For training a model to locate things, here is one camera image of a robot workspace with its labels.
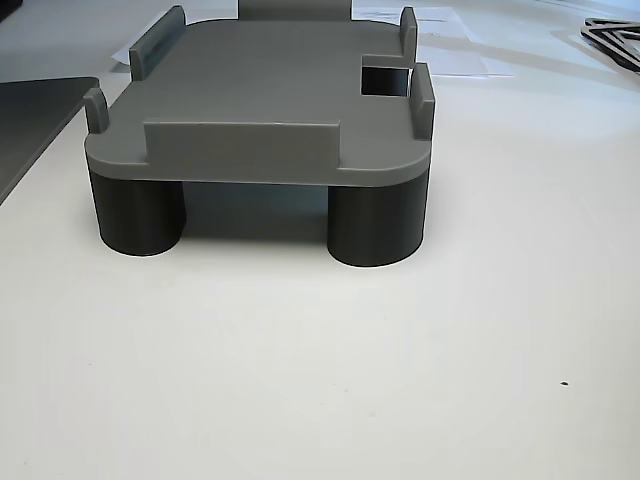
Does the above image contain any grey holder with black legs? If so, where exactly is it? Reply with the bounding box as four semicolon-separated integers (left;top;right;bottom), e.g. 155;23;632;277
82;0;436;269

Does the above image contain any grey flat plate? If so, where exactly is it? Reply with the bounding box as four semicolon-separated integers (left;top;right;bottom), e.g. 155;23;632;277
0;75;101;204

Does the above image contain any black triangular frame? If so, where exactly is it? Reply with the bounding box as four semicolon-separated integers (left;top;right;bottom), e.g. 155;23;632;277
579;17;640;76

